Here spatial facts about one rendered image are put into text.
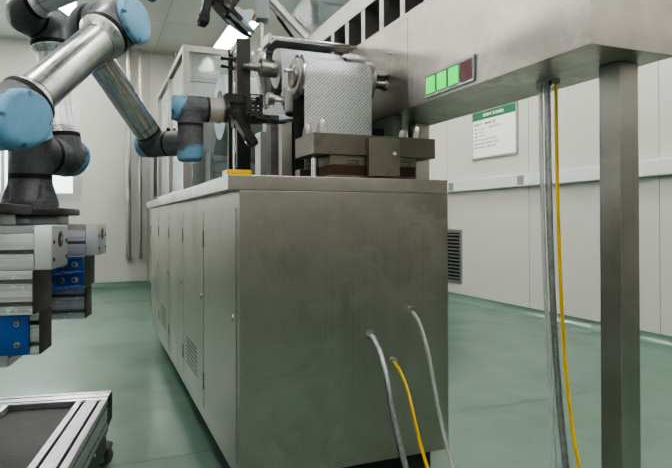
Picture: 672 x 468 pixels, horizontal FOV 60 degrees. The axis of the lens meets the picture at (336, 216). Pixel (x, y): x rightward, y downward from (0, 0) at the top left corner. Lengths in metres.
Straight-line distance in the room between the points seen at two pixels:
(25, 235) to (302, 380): 0.77
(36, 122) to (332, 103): 0.95
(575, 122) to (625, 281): 3.26
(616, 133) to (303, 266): 0.83
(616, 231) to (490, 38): 0.57
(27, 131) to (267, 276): 0.66
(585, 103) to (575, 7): 3.25
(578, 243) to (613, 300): 3.13
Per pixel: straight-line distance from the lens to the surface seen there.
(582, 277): 4.59
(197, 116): 1.75
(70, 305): 1.82
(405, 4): 2.04
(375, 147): 1.70
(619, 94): 1.48
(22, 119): 1.28
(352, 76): 1.95
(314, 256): 1.57
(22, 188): 1.84
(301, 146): 1.74
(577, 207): 4.60
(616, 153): 1.47
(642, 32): 1.45
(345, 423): 1.70
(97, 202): 7.29
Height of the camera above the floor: 0.78
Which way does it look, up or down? level
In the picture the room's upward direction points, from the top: straight up
